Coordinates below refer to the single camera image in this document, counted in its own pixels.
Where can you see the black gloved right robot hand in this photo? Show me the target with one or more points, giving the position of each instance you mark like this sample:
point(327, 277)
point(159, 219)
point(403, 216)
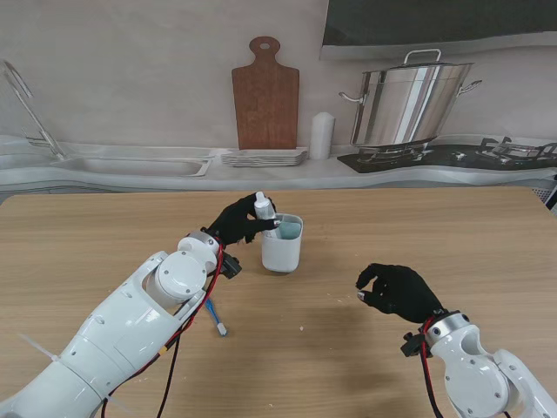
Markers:
point(404, 294)

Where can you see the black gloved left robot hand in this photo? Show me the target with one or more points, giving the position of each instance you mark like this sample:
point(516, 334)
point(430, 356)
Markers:
point(232, 222)

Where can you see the white toothpaste tube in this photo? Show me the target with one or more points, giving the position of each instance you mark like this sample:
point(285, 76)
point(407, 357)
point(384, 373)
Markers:
point(264, 209)

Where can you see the blue toothbrush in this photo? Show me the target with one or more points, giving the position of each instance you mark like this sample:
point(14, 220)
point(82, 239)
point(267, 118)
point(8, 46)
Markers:
point(217, 322)

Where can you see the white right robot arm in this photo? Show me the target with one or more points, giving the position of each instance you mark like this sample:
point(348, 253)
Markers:
point(474, 374)

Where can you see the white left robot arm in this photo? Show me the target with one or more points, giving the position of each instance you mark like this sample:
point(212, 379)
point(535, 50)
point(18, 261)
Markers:
point(122, 322)

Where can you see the white toothbrush holder cup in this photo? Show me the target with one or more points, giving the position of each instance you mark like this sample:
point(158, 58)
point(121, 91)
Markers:
point(280, 254)

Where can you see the printed kitchen backdrop banner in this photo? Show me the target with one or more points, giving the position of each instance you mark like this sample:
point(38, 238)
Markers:
point(130, 87)

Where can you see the grey perforated metal panel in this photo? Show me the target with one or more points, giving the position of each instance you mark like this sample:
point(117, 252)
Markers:
point(541, 193)

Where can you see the white zip tie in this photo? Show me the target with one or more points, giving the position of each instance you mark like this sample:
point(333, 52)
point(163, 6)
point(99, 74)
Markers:
point(39, 346)

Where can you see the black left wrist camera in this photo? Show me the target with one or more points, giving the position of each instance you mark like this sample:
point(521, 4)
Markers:
point(230, 266)

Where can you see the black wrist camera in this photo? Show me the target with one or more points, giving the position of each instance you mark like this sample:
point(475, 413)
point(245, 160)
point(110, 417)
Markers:
point(230, 266)
point(411, 345)

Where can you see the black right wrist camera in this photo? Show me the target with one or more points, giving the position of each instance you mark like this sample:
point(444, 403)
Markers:
point(411, 345)

